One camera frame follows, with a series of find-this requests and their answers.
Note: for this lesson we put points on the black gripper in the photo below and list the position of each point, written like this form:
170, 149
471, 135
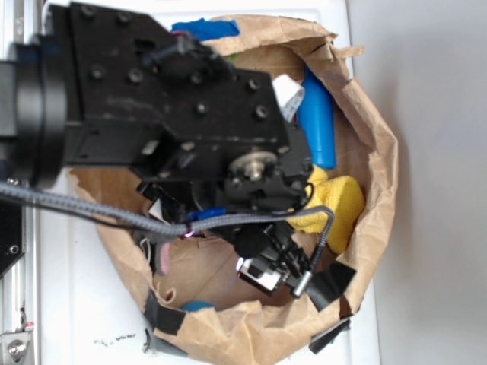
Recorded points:
178, 114

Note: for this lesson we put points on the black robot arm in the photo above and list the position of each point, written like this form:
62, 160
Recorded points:
34, 119

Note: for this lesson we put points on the blue ball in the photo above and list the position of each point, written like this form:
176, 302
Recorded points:
197, 305

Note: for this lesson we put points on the blue plastic bottle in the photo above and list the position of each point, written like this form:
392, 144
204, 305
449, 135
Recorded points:
315, 115

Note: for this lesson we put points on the green plush toy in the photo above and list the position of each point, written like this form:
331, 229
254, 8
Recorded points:
232, 57

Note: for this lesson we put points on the yellow microfiber cloth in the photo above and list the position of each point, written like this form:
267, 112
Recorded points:
344, 197

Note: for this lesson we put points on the brown paper bag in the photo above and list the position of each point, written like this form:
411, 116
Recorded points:
247, 326

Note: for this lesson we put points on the aluminium rail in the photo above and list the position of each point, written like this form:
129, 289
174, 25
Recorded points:
20, 293

